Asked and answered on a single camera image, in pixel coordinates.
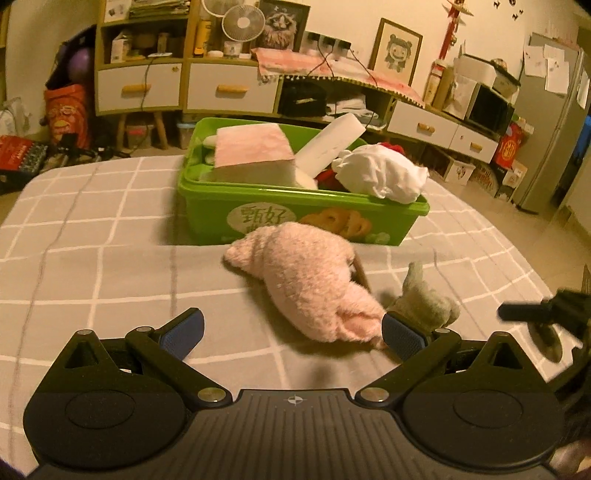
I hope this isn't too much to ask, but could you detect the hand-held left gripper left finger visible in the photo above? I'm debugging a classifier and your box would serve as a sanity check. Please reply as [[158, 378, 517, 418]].
[[60, 307, 233, 409]]

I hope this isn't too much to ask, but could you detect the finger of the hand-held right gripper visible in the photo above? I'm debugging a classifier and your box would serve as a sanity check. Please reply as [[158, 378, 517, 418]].
[[498, 299, 557, 323]]

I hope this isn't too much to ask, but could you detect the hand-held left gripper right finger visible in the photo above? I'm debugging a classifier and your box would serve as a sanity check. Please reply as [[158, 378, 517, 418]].
[[353, 311, 527, 409]]

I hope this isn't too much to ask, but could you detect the grey green plush toy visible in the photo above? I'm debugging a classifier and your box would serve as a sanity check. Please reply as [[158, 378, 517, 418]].
[[387, 261, 461, 334]]

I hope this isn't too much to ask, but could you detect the pink plush toy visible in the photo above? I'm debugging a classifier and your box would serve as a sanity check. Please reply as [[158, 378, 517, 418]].
[[223, 222, 389, 350]]

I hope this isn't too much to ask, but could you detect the green plastic bin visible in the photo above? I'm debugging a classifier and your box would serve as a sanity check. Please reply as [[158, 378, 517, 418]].
[[178, 117, 430, 247]]

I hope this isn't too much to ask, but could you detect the santa plush toy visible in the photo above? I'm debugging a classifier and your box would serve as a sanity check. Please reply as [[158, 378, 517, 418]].
[[315, 142, 430, 204]]

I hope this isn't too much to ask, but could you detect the cream doll with checked dress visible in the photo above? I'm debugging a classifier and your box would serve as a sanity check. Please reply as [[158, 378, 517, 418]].
[[199, 134, 219, 166]]

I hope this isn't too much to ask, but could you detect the pink foam block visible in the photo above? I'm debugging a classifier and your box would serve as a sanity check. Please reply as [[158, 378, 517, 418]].
[[199, 126, 299, 186]]

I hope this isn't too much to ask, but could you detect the white foam block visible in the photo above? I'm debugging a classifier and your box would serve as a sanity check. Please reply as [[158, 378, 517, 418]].
[[294, 113, 365, 180]]

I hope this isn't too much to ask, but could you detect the brown stick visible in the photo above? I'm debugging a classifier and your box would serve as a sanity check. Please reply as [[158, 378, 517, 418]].
[[350, 256, 371, 292]]

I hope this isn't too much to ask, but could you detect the grey checked tablecloth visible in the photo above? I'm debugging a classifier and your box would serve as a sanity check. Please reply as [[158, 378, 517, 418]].
[[0, 154, 583, 472]]

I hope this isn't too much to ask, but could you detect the white patterned box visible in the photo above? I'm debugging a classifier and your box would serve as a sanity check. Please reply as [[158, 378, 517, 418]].
[[442, 154, 476, 186]]

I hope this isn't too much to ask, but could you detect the red gift box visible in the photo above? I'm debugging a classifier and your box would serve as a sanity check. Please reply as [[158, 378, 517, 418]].
[[491, 122, 525, 169]]

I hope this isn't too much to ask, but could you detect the grey refrigerator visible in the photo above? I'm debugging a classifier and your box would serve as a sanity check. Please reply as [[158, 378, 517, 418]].
[[512, 32, 591, 216]]

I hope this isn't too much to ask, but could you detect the clear storage box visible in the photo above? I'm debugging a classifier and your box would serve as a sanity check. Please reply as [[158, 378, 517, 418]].
[[175, 122, 197, 149], [125, 123, 156, 150]]

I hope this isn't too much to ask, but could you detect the black microwave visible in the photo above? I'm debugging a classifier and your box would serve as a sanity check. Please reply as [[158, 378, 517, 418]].
[[465, 85, 516, 136]]

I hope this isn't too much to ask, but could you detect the low wooden sideboard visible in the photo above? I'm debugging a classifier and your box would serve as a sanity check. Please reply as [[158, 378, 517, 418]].
[[276, 74, 503, 163]]

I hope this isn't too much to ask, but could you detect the red audio mixer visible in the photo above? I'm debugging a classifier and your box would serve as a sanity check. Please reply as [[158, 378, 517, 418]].
[[0, 135, 49, 184]]

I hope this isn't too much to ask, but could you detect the red snack bag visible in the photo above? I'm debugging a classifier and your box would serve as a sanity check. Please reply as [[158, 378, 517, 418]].
[[43, 85, 91, 149]]

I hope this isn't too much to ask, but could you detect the wooden cabinet with white drawer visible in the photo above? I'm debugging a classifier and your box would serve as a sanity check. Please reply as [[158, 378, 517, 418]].
[[94, 0, 188, 149], [183, 18, 283, 117]]

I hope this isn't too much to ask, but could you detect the black bag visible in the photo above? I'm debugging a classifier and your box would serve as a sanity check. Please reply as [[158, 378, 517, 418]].
[[279, 82, 328, 117]]

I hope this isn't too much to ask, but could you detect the framed cartoon picture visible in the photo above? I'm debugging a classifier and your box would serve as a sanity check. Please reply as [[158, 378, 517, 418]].
[[369, 18, 424, 86]]

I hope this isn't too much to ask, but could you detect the purple ball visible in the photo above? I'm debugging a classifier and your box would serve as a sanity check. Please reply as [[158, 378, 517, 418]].
[[68, 48, 96, 80]]

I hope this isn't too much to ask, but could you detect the pink checked cloth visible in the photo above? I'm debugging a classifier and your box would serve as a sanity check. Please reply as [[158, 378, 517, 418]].
[[251, 46, 426, 108]]

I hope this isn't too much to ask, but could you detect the red hanging ornament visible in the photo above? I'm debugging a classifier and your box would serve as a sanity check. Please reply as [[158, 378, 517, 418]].
[[440, 0, 474, 62]]

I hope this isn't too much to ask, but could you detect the white carton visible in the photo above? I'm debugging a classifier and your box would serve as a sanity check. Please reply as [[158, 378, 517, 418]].
[[110, 32, 133, 64]]

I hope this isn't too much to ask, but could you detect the yellow bottle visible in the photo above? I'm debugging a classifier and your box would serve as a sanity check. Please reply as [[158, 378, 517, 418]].
[[193, 19, 212, 59]]

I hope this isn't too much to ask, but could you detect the white desk fan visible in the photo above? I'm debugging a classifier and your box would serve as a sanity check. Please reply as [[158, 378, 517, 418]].
[[222, 4, 265, 46]]

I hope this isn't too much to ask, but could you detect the framed fluffy cat picture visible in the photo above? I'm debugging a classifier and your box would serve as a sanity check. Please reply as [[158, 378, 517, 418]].
[[256, 0, 311, 52]]

